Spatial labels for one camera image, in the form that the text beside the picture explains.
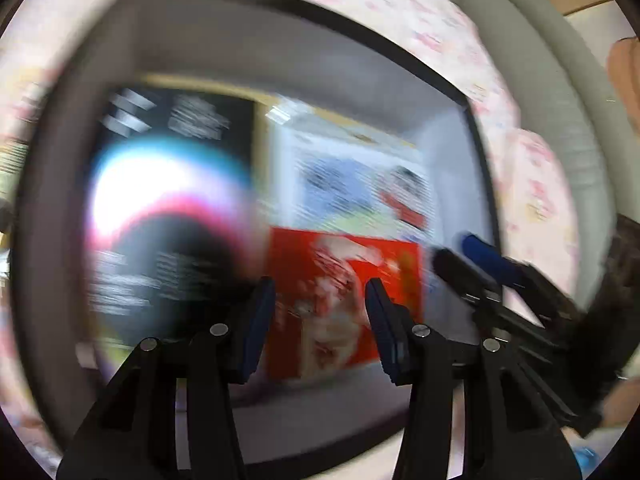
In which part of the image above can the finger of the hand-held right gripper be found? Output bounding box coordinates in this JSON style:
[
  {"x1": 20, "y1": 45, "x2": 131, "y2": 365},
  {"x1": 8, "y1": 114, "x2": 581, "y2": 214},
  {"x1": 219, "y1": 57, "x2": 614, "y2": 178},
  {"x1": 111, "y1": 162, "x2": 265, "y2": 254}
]
[
  {"x1": 432, "y1": 248, "x2": 502, "y2": 308},
  {"x1": 460, "y1": 232, "x2": 531, "y2": 291}
]

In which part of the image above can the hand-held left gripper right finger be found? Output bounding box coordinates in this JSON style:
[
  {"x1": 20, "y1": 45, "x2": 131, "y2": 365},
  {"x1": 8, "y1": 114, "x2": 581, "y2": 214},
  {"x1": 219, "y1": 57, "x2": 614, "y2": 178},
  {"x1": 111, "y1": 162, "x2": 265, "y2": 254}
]
[{"x1": 364, "y1": 277, "x2": 583, "y2": 480}]

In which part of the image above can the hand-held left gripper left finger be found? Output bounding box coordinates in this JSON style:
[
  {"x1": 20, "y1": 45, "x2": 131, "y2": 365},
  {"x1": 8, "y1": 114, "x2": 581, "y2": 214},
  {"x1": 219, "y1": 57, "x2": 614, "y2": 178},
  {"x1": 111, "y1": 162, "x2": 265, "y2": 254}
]
[{"x1": 56, "y1": 276, "x2": 277, "y2": 480}]

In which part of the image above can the black rainbow-ring box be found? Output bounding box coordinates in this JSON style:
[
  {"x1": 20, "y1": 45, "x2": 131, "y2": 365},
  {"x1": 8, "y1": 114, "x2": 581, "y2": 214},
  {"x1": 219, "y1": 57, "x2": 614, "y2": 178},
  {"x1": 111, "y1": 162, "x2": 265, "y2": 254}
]
[{"x1": 85, "y1": 85, "x2": 271, "y2": 356}]

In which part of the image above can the red snack packet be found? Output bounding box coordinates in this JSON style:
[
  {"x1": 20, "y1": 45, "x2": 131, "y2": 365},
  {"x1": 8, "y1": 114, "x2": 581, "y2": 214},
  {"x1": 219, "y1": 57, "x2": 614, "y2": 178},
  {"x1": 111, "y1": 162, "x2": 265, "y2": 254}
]
[{"x1": 265, "y1": 227, "x2": 426, "y2": 381}]

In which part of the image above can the grey storage box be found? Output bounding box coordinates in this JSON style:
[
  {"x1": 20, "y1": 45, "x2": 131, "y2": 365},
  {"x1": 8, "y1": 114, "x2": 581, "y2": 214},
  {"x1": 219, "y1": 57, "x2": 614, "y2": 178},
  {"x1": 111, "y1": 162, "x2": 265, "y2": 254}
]
[{"x1": 10, "y1": 0, "x2": 503, "y2": 478}]

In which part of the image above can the pink cartoon printed blanket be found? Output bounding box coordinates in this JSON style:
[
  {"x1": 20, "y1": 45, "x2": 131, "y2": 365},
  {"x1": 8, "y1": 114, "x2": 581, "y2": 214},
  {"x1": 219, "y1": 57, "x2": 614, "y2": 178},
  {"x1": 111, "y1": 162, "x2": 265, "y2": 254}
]
[{"x1": 0, "y1": 0, "x2": 581, "y2": 480}]

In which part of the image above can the white cartoon cover book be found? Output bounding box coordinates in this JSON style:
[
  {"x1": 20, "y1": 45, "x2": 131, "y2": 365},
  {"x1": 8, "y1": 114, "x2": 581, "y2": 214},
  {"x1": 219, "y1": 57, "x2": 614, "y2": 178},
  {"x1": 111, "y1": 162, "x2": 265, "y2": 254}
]
[{"x1": 270, "y1": 125, "x2": 433, "y2": 241}]

